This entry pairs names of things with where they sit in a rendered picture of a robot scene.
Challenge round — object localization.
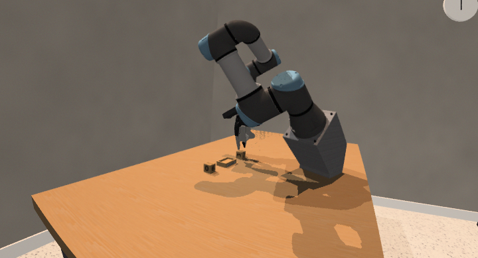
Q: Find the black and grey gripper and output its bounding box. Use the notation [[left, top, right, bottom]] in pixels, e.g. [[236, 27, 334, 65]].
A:
[[234, 114, 255, 150]]

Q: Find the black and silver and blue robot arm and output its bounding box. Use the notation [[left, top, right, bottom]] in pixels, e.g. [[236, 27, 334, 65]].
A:
[[198, 20, 327, 139]]

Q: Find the tan wooden number cube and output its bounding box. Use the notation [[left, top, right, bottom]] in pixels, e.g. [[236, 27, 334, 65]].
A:
[[236, 150, 246, 159], [204, 161, 216, 173]]

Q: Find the wooden rectangular tray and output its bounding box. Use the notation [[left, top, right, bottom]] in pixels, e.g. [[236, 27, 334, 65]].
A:
[[216, 157, 236, 168]]

